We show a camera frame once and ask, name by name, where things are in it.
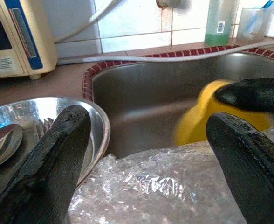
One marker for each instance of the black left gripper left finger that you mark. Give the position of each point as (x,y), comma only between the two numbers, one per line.
(46,163)

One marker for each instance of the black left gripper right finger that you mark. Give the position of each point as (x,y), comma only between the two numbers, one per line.
(255,168)

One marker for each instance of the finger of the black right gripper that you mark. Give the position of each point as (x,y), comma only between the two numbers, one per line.
(255,95)

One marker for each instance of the stainless steel bowl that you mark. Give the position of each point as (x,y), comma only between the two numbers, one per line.
(34,109)

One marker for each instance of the yellow plastic bowl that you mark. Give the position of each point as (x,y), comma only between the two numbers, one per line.
(195,121)

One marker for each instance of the clear plastic cup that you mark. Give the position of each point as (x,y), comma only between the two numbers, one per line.
(253,25)

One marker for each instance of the green dish soap bottle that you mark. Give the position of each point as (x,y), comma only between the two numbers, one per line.
(219,25)

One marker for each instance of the blue toothbrush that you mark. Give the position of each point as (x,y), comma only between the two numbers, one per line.
(255,16)

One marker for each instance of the empty steel sink basin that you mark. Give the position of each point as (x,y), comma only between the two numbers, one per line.
(151,93)

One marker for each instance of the clear bubble wrap sheet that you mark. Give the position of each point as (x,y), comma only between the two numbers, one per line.
(151,186)

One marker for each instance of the cream water ioniser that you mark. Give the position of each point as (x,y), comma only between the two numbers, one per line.
(11,39)

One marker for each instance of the thin white tube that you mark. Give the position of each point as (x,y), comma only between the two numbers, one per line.
(85,25)

